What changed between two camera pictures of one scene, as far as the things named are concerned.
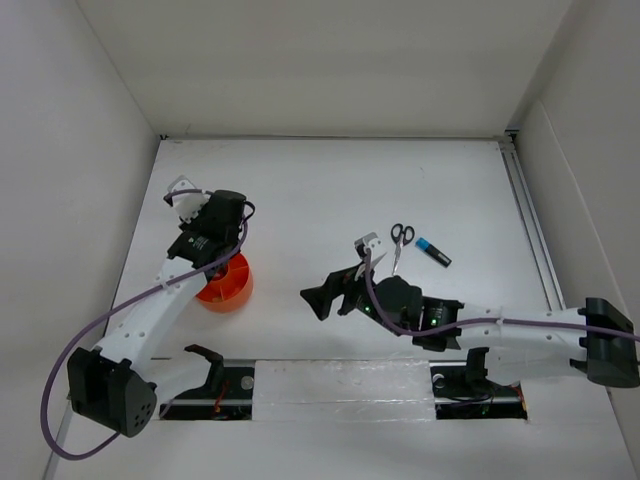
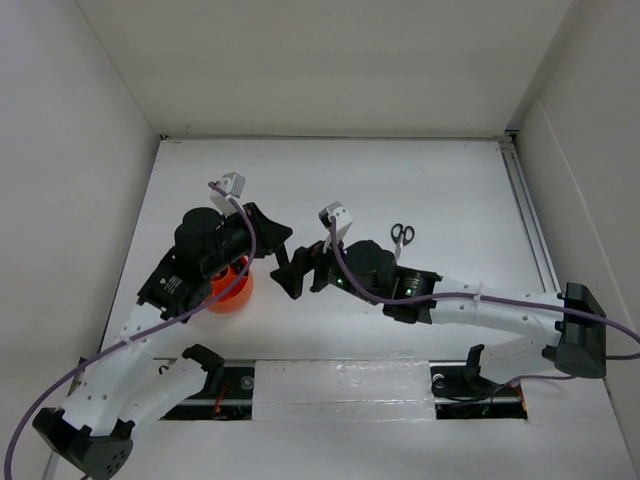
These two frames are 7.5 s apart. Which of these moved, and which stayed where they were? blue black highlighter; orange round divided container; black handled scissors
Moved: blue black highlighter
Stayed: black handled scissors; orange round divided container
